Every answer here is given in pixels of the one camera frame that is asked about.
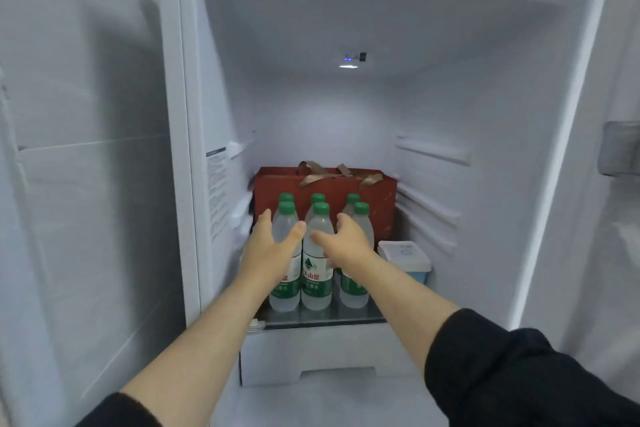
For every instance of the person's right hand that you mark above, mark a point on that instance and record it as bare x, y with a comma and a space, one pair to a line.
350, 246

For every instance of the person's left hand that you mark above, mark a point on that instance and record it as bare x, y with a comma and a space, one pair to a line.
267, 256

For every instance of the person's right thumb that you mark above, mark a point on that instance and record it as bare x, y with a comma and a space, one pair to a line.
324, 240

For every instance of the person's left thumb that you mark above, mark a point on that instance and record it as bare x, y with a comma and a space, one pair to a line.
294, 235

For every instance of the person's right forearm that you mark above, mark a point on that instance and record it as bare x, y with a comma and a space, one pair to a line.
400, 306

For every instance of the person's left forearm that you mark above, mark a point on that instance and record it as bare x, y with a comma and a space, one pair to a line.
210, 341

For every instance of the group of green-capped water bottles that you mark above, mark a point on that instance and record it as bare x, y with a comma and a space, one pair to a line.
316, 284

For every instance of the red gift box gold ribbon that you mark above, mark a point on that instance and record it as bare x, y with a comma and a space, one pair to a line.
380, 201

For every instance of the glass refrigerator shelf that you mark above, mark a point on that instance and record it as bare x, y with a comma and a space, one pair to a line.
350, 316

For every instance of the white container with blue base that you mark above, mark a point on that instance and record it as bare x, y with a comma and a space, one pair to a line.
406, 255

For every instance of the white printed label sticker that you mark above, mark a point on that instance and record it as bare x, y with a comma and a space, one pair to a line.
217, 191

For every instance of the white crisper drawer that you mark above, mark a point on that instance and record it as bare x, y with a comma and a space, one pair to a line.
320, 349

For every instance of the white refrigerator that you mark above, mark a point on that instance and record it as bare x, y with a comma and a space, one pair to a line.
320, 111

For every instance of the refrigerator interior light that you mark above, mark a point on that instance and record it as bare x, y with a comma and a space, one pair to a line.
352, 60

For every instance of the black right sleeve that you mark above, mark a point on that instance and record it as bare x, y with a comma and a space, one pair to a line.
515, 376

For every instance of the black sleeve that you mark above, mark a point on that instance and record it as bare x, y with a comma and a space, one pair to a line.
515, 376
122, 412

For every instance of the black left sleeve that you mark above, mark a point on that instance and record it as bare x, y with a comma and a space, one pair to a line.
122, 412

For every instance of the white refrigerator door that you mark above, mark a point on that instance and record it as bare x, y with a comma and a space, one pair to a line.
600, 261

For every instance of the grey door shelf bin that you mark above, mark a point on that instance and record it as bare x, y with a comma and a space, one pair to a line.
620, 149

